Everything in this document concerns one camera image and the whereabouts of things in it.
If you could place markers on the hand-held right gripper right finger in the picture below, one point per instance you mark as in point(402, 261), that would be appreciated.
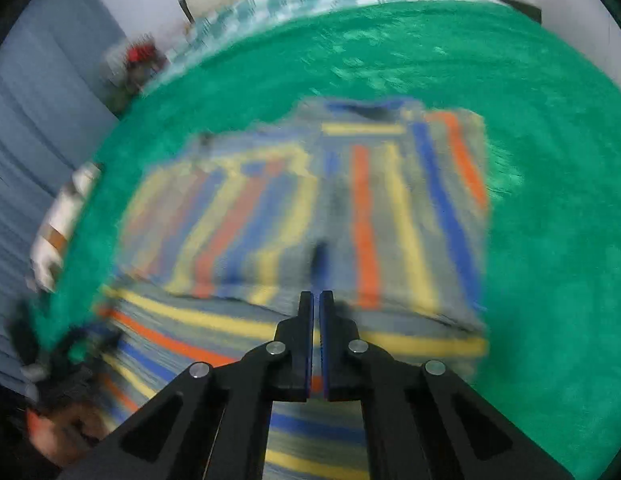
point(335, 360)

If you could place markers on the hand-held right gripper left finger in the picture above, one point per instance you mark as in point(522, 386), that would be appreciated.
point(300, 360)

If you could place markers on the striped knit sweater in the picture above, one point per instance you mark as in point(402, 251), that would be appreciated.
point(390, 210)

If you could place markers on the pile of clothes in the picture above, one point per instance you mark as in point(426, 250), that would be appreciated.
point(130, 80)

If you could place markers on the person's left hand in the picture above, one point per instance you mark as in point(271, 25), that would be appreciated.
point(60, 435)

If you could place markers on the patchwork patterned cushion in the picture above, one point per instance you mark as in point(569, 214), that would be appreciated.
point(60, 220)

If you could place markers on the blue-grey curtain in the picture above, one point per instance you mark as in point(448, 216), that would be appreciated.
point(40, 110)

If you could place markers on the green floral blanket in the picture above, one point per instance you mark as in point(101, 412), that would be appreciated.
point(540, 160)

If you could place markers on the dark nightstand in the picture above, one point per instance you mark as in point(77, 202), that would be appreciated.
point(518, 7)

